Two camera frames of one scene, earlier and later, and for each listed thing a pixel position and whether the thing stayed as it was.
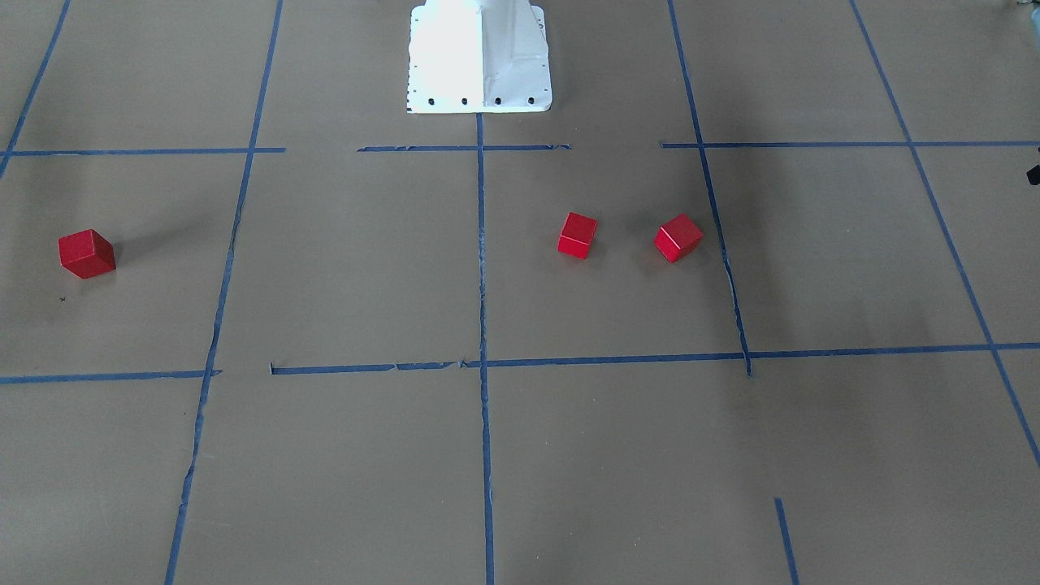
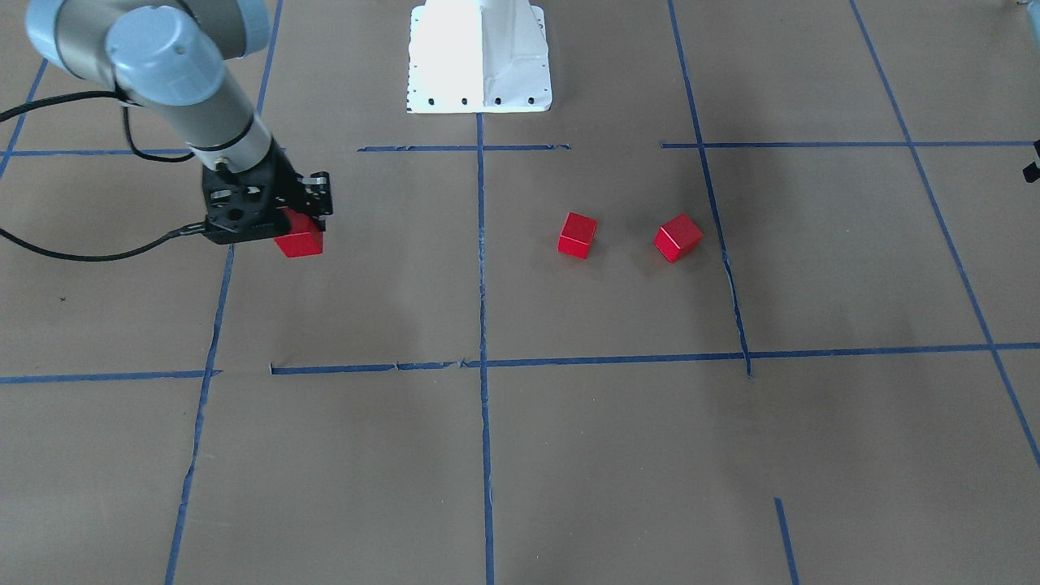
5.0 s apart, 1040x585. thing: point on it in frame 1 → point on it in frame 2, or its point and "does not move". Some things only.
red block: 677,236 does not move
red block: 577,234 does not move
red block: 86,254 → 304,239
